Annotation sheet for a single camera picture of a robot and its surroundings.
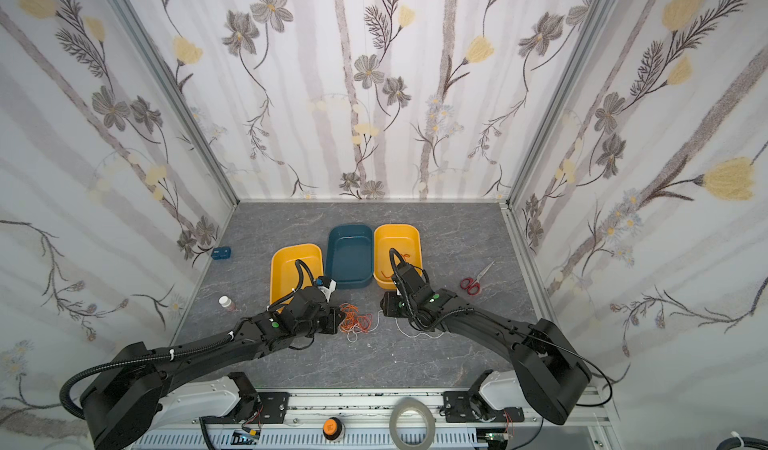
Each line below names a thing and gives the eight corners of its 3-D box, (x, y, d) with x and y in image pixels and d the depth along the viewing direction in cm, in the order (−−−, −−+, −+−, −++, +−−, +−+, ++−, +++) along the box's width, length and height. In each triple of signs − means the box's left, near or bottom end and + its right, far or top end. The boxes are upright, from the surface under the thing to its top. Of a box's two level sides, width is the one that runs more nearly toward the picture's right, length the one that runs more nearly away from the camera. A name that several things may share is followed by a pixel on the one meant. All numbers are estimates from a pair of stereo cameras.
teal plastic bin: (323, 290, 98) (319, 281, 93) (331, 234, 113) (329, 224, 108) (371, 291, 98) (371, 281, 93) (374, 235, 113) (373, 224, 108)
